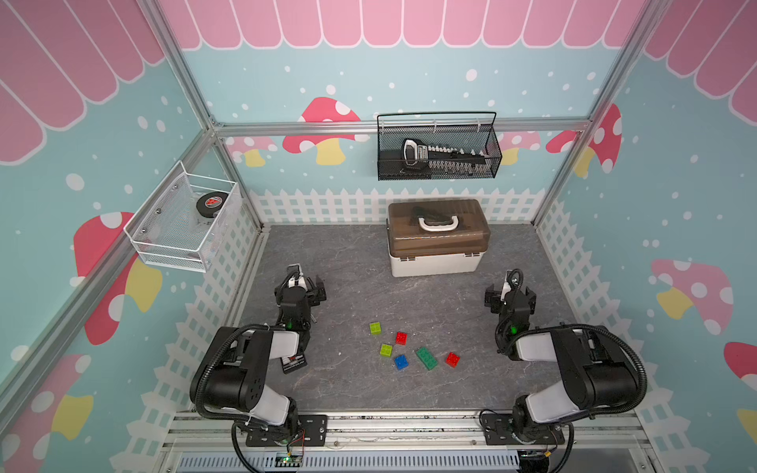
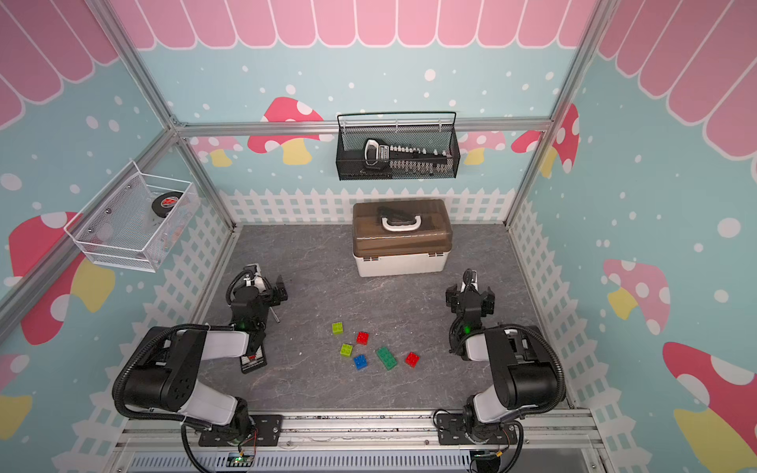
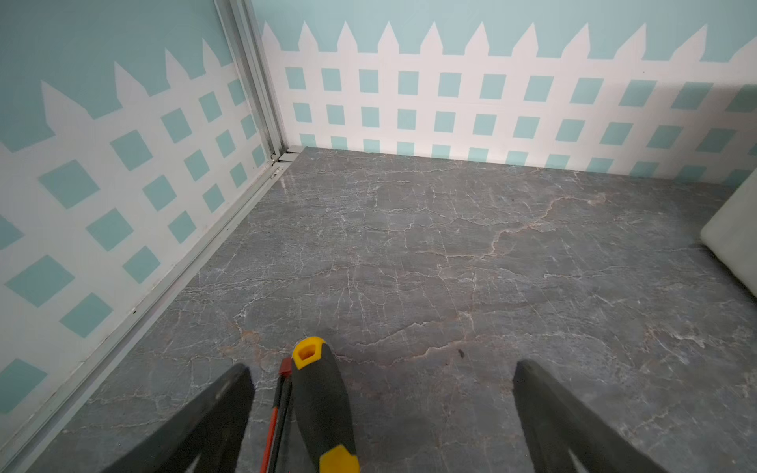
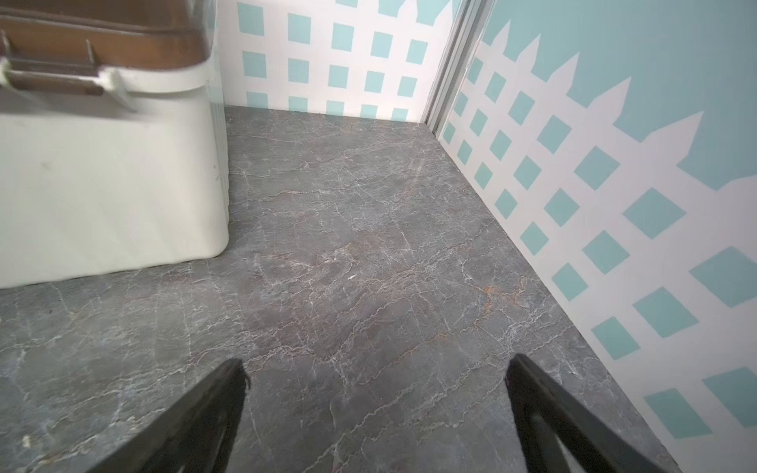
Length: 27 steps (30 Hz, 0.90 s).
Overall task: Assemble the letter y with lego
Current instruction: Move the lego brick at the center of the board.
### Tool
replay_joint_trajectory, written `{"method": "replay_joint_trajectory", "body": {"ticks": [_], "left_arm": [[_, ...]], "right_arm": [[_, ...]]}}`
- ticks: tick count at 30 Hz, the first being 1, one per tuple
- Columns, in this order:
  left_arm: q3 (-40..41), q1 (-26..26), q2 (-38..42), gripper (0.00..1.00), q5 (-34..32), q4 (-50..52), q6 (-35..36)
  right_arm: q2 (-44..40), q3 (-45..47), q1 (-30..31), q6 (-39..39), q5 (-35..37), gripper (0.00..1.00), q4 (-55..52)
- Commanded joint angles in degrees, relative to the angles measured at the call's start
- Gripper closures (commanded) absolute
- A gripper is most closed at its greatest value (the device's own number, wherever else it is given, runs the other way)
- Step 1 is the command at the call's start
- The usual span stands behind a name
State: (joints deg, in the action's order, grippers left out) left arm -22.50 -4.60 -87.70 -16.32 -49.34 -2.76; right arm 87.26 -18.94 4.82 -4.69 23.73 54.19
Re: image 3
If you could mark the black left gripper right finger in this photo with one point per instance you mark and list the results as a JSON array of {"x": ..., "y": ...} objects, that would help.
[{"x": 560, "y": 430}]

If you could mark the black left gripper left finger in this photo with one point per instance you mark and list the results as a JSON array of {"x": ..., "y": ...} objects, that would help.
[{"x": 205, "y": 436}]

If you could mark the red thin tool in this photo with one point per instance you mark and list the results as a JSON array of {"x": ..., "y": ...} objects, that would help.
[{"x": 283, "y": 374}]

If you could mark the yellow black screwdriver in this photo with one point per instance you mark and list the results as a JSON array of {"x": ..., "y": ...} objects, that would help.
[{"x": 322, "y": 408}]

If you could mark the white storage box base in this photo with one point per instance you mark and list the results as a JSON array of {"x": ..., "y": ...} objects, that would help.
[{"x": 731, "y": 233}]

